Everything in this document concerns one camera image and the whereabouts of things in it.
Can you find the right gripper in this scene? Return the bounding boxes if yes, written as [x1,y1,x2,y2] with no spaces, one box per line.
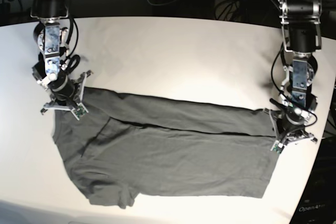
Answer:
[39,70,93,121]

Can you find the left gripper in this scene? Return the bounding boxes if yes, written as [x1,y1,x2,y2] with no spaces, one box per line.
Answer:
[264,109,318,154]

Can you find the grey T-shirt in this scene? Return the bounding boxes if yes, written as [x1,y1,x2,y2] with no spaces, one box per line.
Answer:
[53,88,279,208]

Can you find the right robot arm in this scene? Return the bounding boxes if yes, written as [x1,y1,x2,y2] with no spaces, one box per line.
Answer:
[30,0,92,120]

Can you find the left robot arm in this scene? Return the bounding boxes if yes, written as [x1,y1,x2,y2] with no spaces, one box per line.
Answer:
[265,0,322,154]

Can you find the black OpenArm base box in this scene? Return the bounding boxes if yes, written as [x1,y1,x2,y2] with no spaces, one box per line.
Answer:
[290,137,335,224]

